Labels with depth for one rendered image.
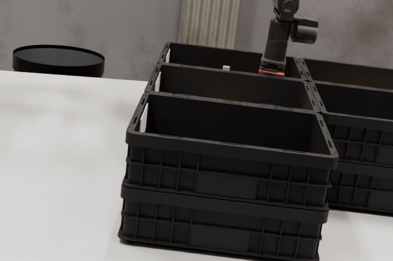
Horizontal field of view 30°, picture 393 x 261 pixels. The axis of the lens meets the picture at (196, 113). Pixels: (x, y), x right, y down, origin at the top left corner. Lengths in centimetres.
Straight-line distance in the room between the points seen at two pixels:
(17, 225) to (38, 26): 268
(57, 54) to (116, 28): 44
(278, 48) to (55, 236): 83
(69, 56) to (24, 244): 244
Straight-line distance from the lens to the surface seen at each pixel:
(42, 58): 380
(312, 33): 199
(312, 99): 176
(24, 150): 190
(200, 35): 397
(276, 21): 197
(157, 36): 412
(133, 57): 414
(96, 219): 155
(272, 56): 198
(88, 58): 376
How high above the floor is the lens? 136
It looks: 17 degrees down
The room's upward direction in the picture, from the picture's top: 7 degrees clockwise
